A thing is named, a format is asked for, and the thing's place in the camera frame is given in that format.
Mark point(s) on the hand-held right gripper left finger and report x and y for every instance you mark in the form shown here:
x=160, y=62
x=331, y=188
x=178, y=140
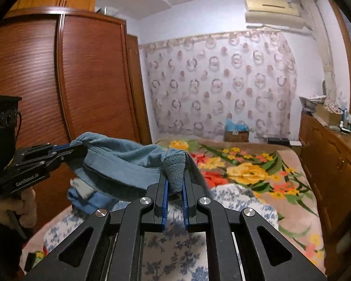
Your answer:
x=164, y=205

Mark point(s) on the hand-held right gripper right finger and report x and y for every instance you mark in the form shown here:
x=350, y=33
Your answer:
x=185, y=207

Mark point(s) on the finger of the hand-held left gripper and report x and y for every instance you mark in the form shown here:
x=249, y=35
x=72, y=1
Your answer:
x=46, y=148
x=67, y=155

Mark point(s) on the teal short pants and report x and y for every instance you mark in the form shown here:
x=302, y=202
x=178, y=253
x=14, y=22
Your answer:
x=125, y=158

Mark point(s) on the person's left forearm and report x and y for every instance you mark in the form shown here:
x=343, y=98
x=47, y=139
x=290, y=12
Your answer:
x=0, y=246

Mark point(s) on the grey pants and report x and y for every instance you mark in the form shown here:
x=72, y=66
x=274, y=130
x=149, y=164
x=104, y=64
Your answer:
x=82, y=188

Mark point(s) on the person's left hand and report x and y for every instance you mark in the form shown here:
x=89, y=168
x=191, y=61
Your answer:
x=29, y=210

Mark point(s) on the blue jeans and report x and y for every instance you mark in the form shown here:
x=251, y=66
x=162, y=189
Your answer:
x=87, y=203

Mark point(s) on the floral blanket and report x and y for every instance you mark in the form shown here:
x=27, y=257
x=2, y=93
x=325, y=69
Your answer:
x=251, y=169

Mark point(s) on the wooden louvered wardrobe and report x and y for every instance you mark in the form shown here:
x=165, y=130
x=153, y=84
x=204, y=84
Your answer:
x=90, y=79

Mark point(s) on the small cardboard box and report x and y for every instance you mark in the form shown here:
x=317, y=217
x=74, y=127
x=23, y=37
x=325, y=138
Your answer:
x=237, y=137

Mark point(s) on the black box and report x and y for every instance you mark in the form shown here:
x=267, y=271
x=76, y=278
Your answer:
x=278, y=141

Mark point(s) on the wooden sideboard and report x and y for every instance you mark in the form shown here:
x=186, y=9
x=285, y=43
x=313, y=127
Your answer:
x=330, y=158

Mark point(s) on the patterned storage basket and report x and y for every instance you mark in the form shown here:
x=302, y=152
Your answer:
x=311, y=102

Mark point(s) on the open cardboard box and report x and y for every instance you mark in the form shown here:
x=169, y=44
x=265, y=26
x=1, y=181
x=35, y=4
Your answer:
x=327, y=115

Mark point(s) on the beige tied curtain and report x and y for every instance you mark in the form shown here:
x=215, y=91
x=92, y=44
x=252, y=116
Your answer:
x=321, y=41

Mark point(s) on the beige air conditioner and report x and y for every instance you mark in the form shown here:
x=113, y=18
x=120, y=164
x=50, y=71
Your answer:
x=275, y=11

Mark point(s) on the wooden window frame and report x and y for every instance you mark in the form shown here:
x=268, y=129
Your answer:
x=346, y=49

